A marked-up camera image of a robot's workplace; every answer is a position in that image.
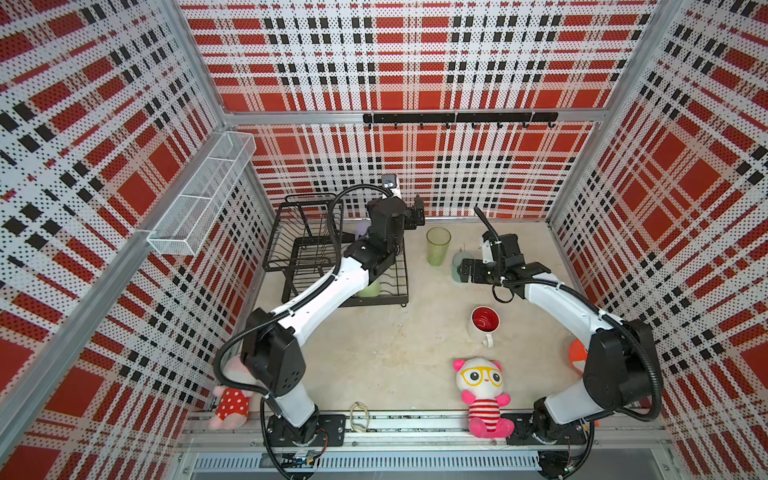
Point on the black wall hook rail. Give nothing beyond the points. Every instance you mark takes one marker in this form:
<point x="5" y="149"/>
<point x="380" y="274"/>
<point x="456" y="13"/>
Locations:
<point x="523" y="118"/>

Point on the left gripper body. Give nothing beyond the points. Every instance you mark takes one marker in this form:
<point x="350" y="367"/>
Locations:
<point x="393" y="248"/>

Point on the white mesh wall shelf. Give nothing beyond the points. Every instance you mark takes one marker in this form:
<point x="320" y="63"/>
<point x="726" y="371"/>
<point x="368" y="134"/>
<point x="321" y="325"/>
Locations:
<point x="216" y="170"/>

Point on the tall green transparent cup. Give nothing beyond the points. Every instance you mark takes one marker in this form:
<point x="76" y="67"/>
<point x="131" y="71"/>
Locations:
<point x="438" y="240"/>

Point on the orange fish plush toy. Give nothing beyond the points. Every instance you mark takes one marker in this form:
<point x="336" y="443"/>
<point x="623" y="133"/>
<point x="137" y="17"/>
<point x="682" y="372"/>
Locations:
<point x="577" y="356"/>

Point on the red and white mug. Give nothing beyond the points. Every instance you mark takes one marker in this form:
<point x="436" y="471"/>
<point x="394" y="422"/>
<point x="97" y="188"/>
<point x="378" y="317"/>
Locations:
<point x="482" y="325"/>

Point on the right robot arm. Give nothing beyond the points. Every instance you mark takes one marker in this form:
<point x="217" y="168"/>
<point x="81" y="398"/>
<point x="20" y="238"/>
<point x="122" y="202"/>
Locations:
<point x="621" y="372"/>

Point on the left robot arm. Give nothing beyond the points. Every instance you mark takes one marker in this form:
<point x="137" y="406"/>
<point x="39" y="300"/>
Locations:
<point x="266" y="357"/>

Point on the beige rubber band loop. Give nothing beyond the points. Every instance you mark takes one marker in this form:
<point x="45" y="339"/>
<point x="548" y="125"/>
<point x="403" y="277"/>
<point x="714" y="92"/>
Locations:
<point x="359" y="417"/>

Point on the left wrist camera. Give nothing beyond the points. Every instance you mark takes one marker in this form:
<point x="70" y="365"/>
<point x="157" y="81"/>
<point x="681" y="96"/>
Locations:
<point x="390" y="182"/>

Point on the pink pig plush toy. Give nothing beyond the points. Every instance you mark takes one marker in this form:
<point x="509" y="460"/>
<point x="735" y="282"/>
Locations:
<point x="233" y="404"/>

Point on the black wire dish rack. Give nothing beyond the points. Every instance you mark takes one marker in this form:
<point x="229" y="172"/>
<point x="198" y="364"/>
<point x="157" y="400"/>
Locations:
<point x="300" y="248"/>

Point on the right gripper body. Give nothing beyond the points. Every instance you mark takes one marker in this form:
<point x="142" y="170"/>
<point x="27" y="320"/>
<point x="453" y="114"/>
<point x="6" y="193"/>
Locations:
<point x="495" y="269"/>

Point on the lilac plastic cup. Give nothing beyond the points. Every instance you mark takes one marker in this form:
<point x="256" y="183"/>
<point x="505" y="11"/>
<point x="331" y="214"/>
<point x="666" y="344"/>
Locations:
<point x="361" y="228"/>

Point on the white pink panda plush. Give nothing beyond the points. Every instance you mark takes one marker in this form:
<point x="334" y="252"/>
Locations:
<point x="481" y="385"/>

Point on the teal translucent cup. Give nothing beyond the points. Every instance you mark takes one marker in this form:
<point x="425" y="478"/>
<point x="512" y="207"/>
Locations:
<point x="457" y="261"/>

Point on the light green ceramic mug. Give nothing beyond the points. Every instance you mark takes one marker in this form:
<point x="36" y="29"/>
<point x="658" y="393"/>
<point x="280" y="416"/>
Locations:
<point x="371" y="291"/>

